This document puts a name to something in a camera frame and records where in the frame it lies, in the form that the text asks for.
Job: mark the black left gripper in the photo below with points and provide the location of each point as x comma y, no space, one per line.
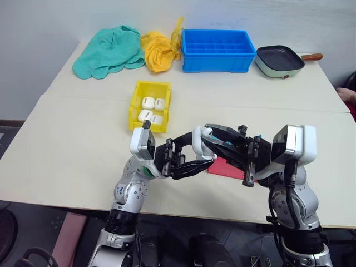
164,158

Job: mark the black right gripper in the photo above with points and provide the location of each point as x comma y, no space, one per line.
258,155

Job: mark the white earbud case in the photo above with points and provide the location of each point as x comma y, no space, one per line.
157,119
160,104
198,146
144,115
147,102

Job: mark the white earbud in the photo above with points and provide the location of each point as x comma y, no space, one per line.
208,131

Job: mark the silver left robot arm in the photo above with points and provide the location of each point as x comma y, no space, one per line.
130,192

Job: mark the white closed earbud case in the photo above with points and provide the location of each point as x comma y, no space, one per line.
144,115
157,119
160,104
147,102

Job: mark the yellow plastic bin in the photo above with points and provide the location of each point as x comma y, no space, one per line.
135,105

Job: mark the red flat pad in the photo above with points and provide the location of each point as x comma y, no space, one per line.
222,169

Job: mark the blue plastic crate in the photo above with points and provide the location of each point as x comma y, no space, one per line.
217,59

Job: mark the dark rounded shape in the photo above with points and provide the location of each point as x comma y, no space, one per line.
208,250

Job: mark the yellow cloth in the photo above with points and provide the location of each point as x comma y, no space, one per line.
158,53

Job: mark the yellow plastic bag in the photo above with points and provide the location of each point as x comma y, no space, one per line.
177,36

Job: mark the green cloth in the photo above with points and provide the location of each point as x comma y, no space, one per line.
108,53

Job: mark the bystander in pink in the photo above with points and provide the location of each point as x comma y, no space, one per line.
347,95

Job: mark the pink board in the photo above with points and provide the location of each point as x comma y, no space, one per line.
68,239

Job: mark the black round fan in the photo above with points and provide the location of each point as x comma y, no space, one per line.
7,228

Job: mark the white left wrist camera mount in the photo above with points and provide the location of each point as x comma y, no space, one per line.
139,143

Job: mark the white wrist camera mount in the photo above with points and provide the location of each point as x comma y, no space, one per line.
139,143
306,144

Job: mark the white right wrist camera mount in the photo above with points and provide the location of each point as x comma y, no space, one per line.
306,144

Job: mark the black curved frame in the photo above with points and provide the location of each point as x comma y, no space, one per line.
36,254

